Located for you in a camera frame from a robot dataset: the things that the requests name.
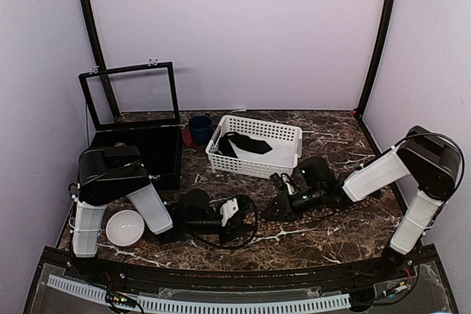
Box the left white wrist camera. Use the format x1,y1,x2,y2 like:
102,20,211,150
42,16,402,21
219,198,239,227

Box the black frame post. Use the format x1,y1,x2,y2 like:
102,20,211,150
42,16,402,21
353,0,401,118
80,0,120,119

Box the red round coaster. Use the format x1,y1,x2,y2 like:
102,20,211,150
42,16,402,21
183,129,200,150

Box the white perforated plastic basket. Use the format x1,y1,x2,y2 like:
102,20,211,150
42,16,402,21
205,115,302,179

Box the white bowl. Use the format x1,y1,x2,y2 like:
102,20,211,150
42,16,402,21
105,210,145,247

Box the black glass-lid display box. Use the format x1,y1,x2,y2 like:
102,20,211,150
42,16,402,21
79,62,183,190

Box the dark blue mug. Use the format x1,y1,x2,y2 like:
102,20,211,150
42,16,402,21
188,115,213,146

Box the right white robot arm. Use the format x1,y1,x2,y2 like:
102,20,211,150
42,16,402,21
261,126,465,280

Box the black tie in basket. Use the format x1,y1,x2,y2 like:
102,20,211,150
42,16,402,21
218,132,272,158

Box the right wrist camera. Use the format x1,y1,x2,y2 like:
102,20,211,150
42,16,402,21
269,173,299,196

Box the left black frame post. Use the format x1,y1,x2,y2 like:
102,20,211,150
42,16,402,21
80,0,120,119

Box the brown floral patterned tie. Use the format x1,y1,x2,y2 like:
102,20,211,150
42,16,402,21
260,196,355,222

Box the right black frame post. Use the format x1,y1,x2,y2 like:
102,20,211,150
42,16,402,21
353,0,401,118

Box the white slotted cable duct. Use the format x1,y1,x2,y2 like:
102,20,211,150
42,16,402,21
46,275,351,313

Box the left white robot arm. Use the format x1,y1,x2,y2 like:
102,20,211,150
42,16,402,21
68,144,259,282

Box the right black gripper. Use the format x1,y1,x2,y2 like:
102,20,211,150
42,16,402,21
261,185,325,221

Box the black curved front rail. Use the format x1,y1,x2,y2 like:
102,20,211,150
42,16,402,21
69,235,420,295

